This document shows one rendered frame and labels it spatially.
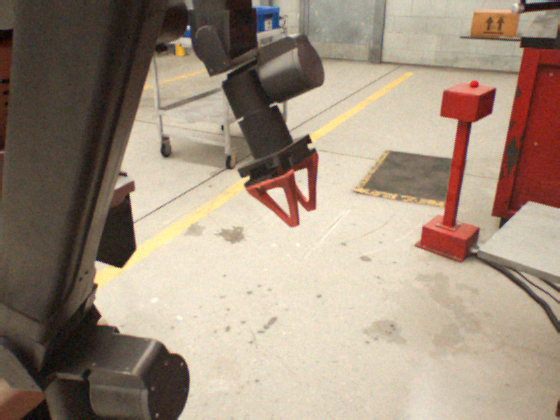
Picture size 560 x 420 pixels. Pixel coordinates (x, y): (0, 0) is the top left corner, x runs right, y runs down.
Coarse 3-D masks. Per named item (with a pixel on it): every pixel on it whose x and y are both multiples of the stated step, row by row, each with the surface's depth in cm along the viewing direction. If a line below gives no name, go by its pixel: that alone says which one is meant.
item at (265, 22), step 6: (258, 6) 396; (264, 6) 393; (270, 6) 391; (276, 6) 389; (258, 12) 361; (264, 12) 368; (270, 12) 376; (276, 12) 385; (258, 18) 364; (264, 18) 372; (270, 18) 378; (276, 18) 387; (258, 24) 366; (264, 24) 373; (270, 24) 381; (276, 24) 389; (258, 30) 367; (264, 30) 375
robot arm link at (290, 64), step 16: (208, 32) 61; (208, 48) 62; (224, 48) 62; (256, 48) 61; (272, 48) 61; (288, 48) 60; (304, 48) 61; (208, 64) 63; (224, 64) 62; (240, 64) 65; (272, 64) 61; (288, 64) 60; (304, 64) 60; (320, 64) 63; (272, 80) 61; (288, 80) 60; (304, 80) 60; (320, 80) 62; (272, 96) 62; (288, 96) 62
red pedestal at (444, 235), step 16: (448, 96) 226; (464, 96) 222; (480, 96) 219; (448, 112) 229; (464, 112) 224; (480, 112) 224; (464, 128) 234; (464, 144) 237; (464, 160) 242; (448, 192) 249; (448, 208) 252; (432, 224) 259; (448, 224) 255; (464, 224) 259; (432, 240) 256; (448, 240) 250; (464, 240) 245; (448, 256) 252; (464, 256) 250
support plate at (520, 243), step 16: (528, 208) 70; (544, 208) 70; (512, 224) 66; (528, 224) 66; (544, 224) 66; (496, 240) 62; (512, 240) 62; (528, 240) 62; (544, 240) 62; (480, 256) 60; (496, 256) 59; (512, 256) 59; (528, 256) 59; (544, 256) 59; (528, 272) 57; (544, 272) 56
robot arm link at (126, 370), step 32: (96, 320) 46; (0, 352) 39; (64, 352) 43; (96, 352) 41; (128, 352) 41; (160, 352) 41; (32, 384) 40; (96, 384) 41; (128, 384) 40; (160, 384) 41; (128, 416) 41; (160, 416) 41
